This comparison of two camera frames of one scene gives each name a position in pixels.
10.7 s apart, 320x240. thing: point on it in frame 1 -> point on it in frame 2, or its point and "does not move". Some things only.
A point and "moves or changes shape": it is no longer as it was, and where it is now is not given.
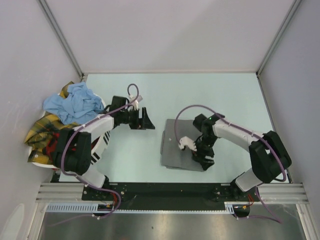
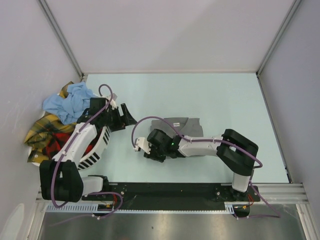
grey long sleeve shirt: x=172 y=156 moves or changes shape
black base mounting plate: x=167 y=193 does not move
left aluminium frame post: x=61 y=36 does not move
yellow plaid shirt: x=39 y=136 does not move
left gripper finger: x=147 y=124 -> x=129 y=120
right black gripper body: x=204 y=147 -> x=158 y=154
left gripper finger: x=145 y=119 -> x=126 y=112
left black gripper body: x=134 y=122 -> x=113 y=120
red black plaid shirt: x=50 y=149 does not move
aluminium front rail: x=288 y=193 does not move
